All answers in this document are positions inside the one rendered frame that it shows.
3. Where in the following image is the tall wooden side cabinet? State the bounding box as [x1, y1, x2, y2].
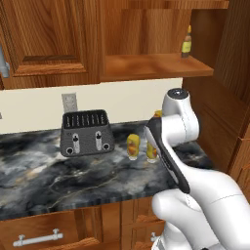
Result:
[182, 75, 250, 203]

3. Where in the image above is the wooden base cabinet door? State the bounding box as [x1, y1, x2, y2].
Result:
[120, 196, 166, 250]

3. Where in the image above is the closed wooden cabinet door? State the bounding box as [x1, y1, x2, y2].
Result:
[0, 0, 101, 90]

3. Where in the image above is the open wooden cabinet door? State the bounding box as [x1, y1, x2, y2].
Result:
[213, 0, 250, 105]

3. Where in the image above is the dark grey toaster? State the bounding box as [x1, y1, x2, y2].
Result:
[60, 108, 116, 158]

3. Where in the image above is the yellow green bottle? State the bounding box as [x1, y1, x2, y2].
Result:
[181, 24, 193, 60]

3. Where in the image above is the wooden drawer front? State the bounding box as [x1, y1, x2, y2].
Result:
[0, 209, 80, 250]

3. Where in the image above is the grey wall outlet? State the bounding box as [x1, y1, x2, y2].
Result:
[61, 93, 79, 113]

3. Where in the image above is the open wooden wall cabinet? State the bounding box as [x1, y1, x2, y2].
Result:
[99, 0, 229, 83]

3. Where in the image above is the silver base cabinet handle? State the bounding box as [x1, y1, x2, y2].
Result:
[149, 231, 161, 244]

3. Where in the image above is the grey cabinet door handle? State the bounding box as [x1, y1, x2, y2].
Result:
[0, 44, 11, 79]

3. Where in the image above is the silver drawer handle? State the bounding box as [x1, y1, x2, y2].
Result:
[12, 228, 64, 248]

